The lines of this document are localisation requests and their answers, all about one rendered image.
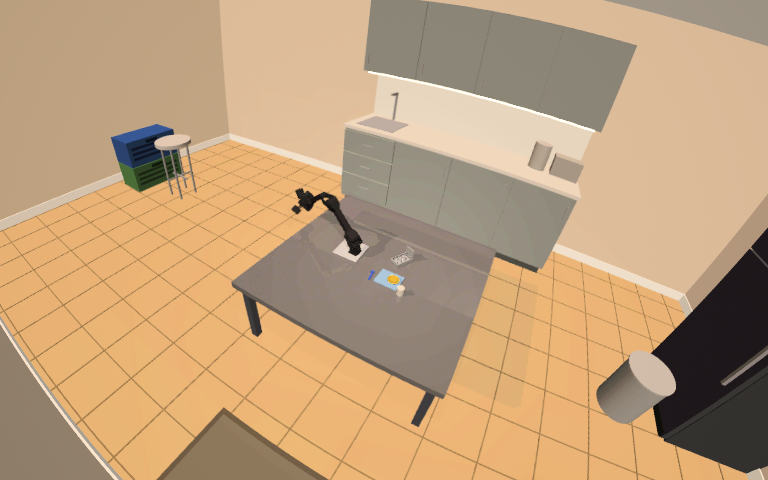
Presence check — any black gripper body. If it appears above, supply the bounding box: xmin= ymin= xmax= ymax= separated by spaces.
xmin=291 ymin=191 xmax=313 ymax=215

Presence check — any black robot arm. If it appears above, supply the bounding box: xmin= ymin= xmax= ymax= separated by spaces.
xmin=295 ymin=188 xmax=363 ymax=256

